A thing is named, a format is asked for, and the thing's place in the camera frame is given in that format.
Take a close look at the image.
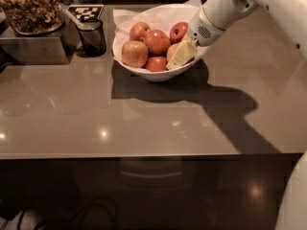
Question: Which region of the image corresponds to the red apple back left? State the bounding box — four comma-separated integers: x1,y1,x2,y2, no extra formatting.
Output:
130,21,152,41

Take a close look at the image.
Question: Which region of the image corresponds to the yellow-red apple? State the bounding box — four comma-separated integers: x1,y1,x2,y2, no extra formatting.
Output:
122,40,149,68
167,42,197,66

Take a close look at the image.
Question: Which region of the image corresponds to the red apple centre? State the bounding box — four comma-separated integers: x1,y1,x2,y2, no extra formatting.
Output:
144,30,171,56

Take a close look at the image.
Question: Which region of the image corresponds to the black mesh cup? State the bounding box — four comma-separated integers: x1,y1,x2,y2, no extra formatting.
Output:
77,19,106,57

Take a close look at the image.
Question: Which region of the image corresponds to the black white marker tag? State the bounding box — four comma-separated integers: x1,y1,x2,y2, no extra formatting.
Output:
67,4,104,21

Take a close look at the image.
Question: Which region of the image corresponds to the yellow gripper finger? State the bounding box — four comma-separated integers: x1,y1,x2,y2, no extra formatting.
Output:
167,39,198,70

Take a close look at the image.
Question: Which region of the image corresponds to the white paper liner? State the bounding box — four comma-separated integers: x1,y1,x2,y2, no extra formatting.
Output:
112,0,202,63

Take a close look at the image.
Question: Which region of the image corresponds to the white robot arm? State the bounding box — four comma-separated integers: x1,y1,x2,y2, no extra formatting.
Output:
167,0,307,230

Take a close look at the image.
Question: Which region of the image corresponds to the glass jar of nuts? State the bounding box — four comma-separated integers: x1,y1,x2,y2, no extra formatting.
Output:
0,0,64,35

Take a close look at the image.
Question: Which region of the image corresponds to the red apple back right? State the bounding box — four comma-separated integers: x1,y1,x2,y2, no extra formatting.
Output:
170,22,188,44

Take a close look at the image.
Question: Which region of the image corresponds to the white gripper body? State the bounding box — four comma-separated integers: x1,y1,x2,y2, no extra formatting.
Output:
187,6,224,47

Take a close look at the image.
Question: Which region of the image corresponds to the small red apple front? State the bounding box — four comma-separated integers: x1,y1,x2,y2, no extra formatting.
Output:
145,57,167,72

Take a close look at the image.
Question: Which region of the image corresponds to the white ceramic bowl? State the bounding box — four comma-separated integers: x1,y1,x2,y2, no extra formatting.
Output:
117,47,206,81

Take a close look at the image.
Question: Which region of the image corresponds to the black floor cable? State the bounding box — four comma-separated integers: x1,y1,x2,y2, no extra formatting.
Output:
17,195,120,230

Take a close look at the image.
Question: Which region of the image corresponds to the white plastic spoon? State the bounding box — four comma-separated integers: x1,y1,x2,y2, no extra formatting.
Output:
59,3,85,30

